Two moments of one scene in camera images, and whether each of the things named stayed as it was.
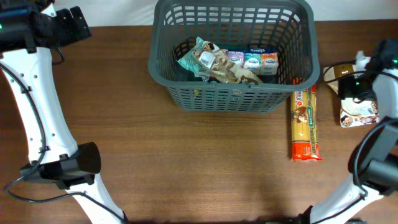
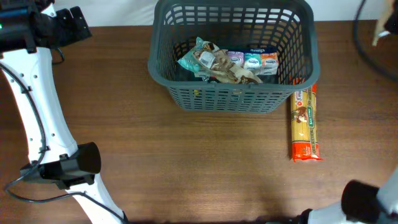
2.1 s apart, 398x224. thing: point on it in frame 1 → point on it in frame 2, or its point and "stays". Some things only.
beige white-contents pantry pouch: [352, 112] → [385, 14]
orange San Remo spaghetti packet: [304, 121] stays
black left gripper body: [66, 28] stays
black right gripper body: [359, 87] → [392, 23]
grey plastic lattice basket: [285, 27] stays
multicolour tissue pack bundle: [259, 61] stays
